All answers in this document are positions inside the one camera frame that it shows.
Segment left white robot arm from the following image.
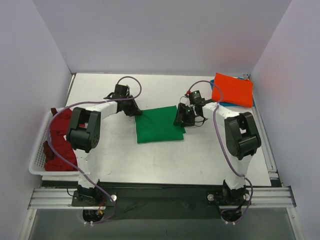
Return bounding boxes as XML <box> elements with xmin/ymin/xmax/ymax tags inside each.
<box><xmin>66</xmin><ymin>83</ymin><xmax>142</xmax><ymax>206</ymax></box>

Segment dark red t-shirt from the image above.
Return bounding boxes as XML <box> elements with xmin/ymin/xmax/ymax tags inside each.
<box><xmin>43</xmin><ymin>109</ymin><xmax>77</xmax><ymax>172</ymax></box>

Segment green t-shirt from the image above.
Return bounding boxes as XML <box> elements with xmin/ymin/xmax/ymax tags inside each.
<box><xmin>135</xmin><ymin>105</ymin><xmax>186</xmax><ymax>144</ymax></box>

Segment folded orange t-shirt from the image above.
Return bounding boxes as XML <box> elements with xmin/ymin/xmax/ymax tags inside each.
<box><xmin>211</xmin><ymin>72</ymin><xmax>254</xmax><ymax>109</ymax></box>

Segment white plastic basket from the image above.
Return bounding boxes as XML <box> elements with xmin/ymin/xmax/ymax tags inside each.
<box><xmin>28</xmin><ymin>110</ymin><xmax>78</xmax><ymax>176</ymax></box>

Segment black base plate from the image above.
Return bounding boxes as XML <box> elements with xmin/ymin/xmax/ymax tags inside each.
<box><xmin>71</xmin><ymin>181</ymin><xmax>251</xmax><ymax>221</ymax></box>

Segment folded blue t-shirt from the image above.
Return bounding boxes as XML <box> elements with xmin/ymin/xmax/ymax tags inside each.
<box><xmin>209</xmin><ymin>76</ymin><xmax>256</xmax><ymax>108</ymax></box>

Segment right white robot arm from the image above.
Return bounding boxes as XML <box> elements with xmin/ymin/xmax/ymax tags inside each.
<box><xmin>173</xmin><ymin>90</ymin><xmax>262</xmax><ymax>204</ymax></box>

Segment aluminium frame rail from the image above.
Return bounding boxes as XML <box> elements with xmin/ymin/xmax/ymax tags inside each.
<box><xmin>28</xmin><ymin>187</ymin><xmax>297</xmax><ymax>210</ymax></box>

